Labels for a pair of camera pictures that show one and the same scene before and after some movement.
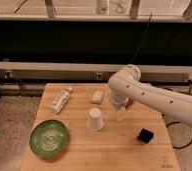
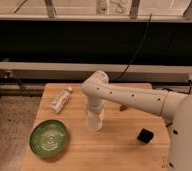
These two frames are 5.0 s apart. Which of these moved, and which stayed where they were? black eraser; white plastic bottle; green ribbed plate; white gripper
Moved: white gripper
Stayed: black eraser; green ribbed plate; white plastic bottle
